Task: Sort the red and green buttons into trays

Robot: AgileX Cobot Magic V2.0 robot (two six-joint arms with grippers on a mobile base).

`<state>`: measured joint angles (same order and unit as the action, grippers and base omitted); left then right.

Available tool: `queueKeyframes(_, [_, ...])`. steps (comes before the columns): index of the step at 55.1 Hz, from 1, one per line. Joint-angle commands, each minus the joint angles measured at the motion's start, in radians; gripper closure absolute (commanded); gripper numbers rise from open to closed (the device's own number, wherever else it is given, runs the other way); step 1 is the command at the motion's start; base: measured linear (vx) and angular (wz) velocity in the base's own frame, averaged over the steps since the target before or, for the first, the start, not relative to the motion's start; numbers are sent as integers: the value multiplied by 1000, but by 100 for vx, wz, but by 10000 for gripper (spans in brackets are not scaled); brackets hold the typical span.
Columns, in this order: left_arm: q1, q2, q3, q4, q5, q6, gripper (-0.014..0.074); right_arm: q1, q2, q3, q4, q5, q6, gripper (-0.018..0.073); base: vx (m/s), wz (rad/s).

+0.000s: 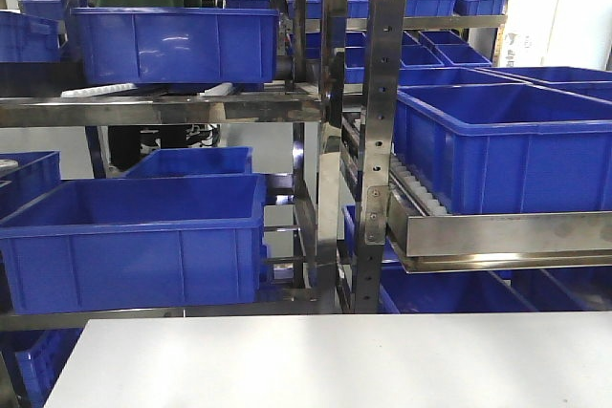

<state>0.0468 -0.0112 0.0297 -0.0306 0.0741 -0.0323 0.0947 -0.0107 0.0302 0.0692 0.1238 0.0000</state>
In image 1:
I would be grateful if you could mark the blue bin behind lower left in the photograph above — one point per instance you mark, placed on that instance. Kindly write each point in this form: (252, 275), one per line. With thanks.
(165, 163)

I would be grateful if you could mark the blue bin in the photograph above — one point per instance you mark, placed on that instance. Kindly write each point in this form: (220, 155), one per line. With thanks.
(26, 38)
(165, 163)

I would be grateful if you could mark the steel shelving rack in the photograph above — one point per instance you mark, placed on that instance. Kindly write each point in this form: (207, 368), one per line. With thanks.
(362, 202)

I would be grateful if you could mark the blue bin lower left shelf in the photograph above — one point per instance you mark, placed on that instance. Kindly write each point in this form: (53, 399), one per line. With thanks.
(99, 245)

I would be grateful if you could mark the large blue bin right shelf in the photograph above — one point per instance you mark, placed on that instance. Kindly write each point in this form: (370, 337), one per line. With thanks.
(506, 148)

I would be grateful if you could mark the blue bin upper left shelf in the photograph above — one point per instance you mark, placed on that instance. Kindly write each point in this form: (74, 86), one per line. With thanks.
(177, 45)

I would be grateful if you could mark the blue bin far left upper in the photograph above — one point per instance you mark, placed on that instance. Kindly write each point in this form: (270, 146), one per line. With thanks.
(26, 38)

